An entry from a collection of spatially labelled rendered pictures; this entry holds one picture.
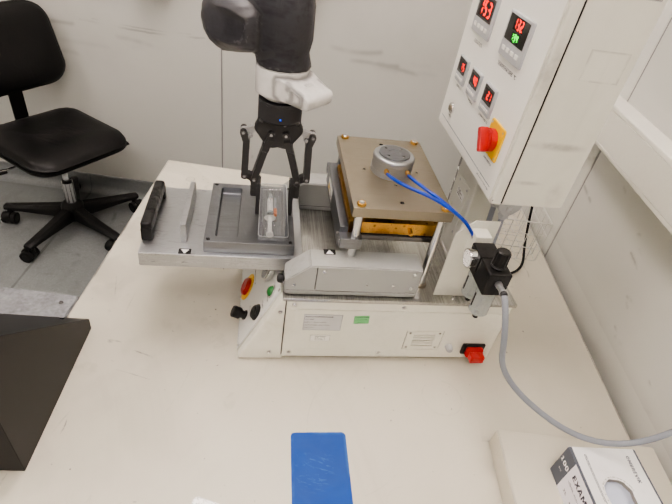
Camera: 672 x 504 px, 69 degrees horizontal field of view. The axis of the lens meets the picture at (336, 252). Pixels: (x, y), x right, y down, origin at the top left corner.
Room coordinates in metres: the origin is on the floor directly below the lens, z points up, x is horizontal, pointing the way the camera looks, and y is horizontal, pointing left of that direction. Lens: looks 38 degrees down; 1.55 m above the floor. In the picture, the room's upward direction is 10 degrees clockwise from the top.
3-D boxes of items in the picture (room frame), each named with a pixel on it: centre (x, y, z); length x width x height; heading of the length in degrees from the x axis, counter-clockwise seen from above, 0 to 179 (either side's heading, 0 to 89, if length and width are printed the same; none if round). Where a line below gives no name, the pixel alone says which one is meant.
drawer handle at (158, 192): (0.74, 0.36, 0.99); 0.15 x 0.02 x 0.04; 12
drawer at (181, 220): (0.77, 0.23, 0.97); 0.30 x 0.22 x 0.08; 102
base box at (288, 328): (0.82, -0.07, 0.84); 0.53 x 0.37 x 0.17; 102
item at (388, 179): (0.82, -0.11, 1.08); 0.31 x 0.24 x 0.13; 12
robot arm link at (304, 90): (0.78, 0.12, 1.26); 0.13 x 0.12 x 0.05; 12
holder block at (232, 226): (0.78, 0.18, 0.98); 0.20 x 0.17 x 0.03; 12
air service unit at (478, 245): (0.65, -0.25, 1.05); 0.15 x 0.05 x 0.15; 12
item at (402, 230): (0.83, -0.08, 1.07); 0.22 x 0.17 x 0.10; 12
